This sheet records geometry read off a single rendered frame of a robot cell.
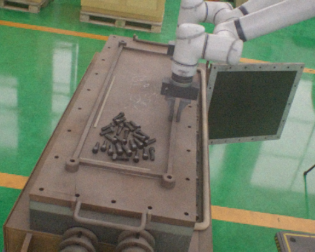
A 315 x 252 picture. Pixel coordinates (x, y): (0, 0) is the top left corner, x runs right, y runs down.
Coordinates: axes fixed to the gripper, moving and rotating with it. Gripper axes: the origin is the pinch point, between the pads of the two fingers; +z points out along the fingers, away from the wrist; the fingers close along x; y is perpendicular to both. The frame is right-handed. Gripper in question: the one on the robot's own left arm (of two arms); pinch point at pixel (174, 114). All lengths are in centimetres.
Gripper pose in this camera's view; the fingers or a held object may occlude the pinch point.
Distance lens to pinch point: 160.8
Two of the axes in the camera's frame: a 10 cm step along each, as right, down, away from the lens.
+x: 9.9, 1.6, -0.1
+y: -0.9, 5.0, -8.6
